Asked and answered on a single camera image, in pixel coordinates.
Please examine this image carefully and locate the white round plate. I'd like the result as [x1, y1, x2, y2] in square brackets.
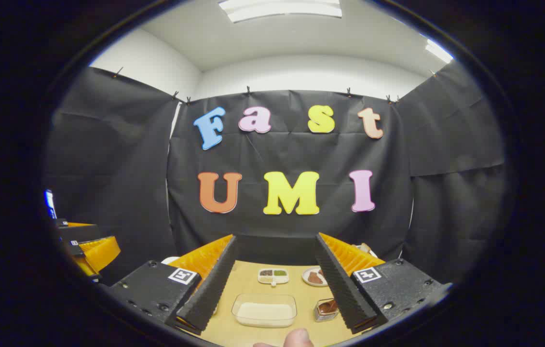
[301, 267, 331, 288]

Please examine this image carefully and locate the small ceiling light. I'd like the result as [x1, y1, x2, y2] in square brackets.
[424, 39, 454, 64]

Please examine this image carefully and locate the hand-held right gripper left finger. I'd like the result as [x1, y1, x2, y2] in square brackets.
[109, 235, 239, 336]

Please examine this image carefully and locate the white divided grain dish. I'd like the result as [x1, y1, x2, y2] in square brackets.
[258, 268, 289, 287]

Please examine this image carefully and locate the clear tray of rice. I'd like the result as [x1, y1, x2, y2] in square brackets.
[232, 293, 298, 328]

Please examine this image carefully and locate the clear wire chopstick holder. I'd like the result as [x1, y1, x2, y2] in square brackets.
[313, 298, 340, 322]

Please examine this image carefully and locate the white toaster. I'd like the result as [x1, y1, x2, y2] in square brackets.
[352, 242, 378, 259]

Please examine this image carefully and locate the long ceiling light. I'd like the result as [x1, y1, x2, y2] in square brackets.
[218, 0, 343, 24]

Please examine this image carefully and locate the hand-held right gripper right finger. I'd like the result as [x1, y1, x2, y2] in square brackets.
[314, 232, 451, 334]

